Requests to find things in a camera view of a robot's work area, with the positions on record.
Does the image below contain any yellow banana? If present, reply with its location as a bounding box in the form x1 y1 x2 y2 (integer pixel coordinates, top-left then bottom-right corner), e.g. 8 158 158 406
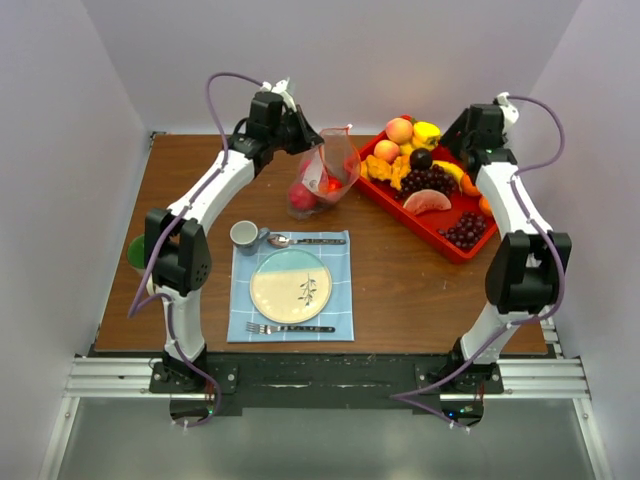
433 160 465 190

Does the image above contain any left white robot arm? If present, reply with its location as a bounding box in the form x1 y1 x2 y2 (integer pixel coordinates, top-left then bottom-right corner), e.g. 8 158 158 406
144 90 323 392

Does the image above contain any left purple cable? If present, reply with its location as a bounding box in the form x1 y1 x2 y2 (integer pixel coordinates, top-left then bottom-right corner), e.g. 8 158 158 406
127 73 266 426

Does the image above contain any strawberry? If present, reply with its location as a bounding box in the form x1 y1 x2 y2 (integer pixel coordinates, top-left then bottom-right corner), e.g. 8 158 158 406
344 155 361 172

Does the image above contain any orange fruit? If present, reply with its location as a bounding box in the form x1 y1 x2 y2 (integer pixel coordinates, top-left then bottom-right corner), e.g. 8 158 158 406
478 196 493 217
459 173 481 197

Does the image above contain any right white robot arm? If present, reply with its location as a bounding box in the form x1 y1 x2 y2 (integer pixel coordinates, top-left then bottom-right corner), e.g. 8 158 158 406
436 93 572 393

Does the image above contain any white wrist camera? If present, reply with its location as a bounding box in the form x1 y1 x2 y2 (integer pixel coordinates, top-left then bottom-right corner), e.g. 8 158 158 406
494 92 520 135
260 77 296 109

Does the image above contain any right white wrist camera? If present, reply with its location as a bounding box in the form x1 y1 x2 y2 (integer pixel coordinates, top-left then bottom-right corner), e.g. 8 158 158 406
494 92 520 135

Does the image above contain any clear zip top bag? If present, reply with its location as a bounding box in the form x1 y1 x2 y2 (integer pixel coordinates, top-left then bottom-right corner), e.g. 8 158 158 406
287 124 361 220

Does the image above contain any orange fruit back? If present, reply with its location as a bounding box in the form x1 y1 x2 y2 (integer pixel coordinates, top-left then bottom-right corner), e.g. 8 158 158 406
459 173 481 197

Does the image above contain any red apple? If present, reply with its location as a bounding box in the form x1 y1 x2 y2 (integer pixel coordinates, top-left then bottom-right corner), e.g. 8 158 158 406
288 183 317 211
320 176 343 196

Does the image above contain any watermelon slice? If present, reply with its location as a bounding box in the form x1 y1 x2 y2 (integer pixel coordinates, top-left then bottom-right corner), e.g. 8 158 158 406
403 189 452 216

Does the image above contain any aluminium frame rail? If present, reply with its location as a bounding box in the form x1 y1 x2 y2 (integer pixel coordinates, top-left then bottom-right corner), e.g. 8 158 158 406
37 132 614 480

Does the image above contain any red plastic fruit tray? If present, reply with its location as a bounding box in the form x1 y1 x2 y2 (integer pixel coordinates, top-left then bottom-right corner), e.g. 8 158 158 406
356 132 497 263

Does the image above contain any small grey cup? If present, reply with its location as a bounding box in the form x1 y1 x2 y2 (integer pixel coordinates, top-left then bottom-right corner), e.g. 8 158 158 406
229 220 271 256

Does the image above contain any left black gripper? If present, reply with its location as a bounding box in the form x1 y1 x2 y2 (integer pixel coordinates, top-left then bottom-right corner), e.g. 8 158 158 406
269 105 324 156

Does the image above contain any purple grape bunch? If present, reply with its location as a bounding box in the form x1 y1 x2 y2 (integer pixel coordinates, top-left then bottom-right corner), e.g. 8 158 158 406
437 212 487 251
398 165 459 199

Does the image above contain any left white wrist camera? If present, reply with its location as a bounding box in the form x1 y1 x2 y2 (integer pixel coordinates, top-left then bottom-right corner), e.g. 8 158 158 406
260 77 296 109

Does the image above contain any orange fruit right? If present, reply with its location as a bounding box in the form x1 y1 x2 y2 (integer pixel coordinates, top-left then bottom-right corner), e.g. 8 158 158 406
478 196 493 217

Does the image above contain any metal fork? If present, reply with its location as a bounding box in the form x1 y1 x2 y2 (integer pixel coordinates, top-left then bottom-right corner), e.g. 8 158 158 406
246 322 336 335

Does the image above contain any green floral mug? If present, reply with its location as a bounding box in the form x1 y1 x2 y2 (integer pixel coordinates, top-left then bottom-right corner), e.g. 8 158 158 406
126 234 146 277

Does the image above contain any yellow bell pepper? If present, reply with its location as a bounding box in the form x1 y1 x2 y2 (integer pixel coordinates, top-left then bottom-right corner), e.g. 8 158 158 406
411 121 441 151

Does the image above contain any lower purple grape bunch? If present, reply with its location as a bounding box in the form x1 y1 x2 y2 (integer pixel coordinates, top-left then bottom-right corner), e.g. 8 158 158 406
437 212 487 251

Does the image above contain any upper purple grape bunch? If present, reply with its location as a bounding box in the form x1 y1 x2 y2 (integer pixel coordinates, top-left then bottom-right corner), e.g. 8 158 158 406
398 165 459 199

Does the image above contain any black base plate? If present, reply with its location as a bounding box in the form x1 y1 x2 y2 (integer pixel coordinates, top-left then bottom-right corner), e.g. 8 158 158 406
149 352 504 415

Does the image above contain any metal spoon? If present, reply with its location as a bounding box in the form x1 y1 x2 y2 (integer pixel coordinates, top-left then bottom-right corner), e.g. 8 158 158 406
267 233 346 248

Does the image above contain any cream and teal plate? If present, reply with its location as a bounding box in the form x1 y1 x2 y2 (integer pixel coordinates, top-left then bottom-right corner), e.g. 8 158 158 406
249 249 333 325

